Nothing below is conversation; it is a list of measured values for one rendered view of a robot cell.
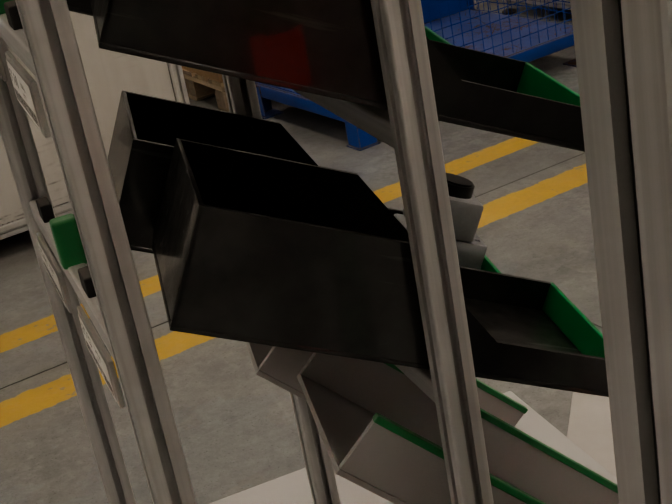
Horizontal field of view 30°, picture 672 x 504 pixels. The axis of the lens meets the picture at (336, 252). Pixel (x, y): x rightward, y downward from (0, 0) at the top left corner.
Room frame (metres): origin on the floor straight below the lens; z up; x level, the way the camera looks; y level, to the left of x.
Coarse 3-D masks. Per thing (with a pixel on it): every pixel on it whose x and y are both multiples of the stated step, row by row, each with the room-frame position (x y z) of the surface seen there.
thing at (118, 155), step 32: (128, 96) 0.89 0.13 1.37; (128, 128) 0.81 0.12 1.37; (160, 128) 0.90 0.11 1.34; (192, 128) 0.90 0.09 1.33; (224, 128) 0.90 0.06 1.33; (256, 128) 0.91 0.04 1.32; (128, 160) 0.77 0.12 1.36; (160, 160) 0.77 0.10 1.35; (128, 192) 0.77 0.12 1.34; (160, 192) 0.77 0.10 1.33; (128, 224) 0.77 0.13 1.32
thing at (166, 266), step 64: (192, 192) 0.65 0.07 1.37; (256, 192) 0.76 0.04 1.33; (320, 192) 0.76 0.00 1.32; (192, 256) 0.62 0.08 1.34; (256, 256) 0.63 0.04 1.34; (320, 256) 0.63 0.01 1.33; (384, 256) 0.64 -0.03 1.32; (192, 320) 0.62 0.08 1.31; (256, 320) 0.63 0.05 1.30; (320, 320) 0.63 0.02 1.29; (384, 320) 0.64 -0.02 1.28; (512, 320) 0.75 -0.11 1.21; (576, 320) 0.73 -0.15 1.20; (576, 384) 0.65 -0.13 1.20
